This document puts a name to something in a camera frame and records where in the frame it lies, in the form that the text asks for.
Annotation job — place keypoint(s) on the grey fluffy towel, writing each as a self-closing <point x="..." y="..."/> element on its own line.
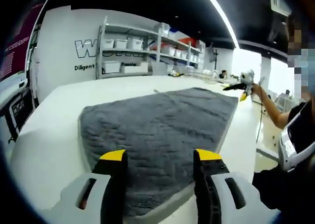
<point x="157" y="125"/>

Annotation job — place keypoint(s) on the person's right hand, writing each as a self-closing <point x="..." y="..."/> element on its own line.
<point x="257" y="89"/>

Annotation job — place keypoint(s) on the black tripod stand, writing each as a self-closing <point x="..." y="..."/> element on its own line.
<point x="216" y="59"/>

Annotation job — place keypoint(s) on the spare yellow white gripper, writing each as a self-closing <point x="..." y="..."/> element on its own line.
<point x="176" y="73"/>

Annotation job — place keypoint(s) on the white chest-worn device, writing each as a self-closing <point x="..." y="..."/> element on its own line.
<point x="285" y="145"/>

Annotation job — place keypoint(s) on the long ceiling light strip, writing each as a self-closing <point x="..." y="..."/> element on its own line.
<point x="221" y="17"/>

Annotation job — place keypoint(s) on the person's own body and clothing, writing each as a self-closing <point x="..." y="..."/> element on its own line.
<point x="283" y="194"/>

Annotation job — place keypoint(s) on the ceiling air conditioner unit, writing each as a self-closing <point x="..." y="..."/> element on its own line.
<point x="279" y="1"/>

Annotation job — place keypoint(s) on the grey metal shelving rack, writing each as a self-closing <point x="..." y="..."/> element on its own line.
<point x="160" y="37"/>

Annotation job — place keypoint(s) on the set of white storage bins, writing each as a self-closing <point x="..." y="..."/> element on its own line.
<point x="120" y="43"/>

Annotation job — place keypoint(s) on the large white-framed monitor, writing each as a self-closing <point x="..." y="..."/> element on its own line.
<point x="17" y="37"/>

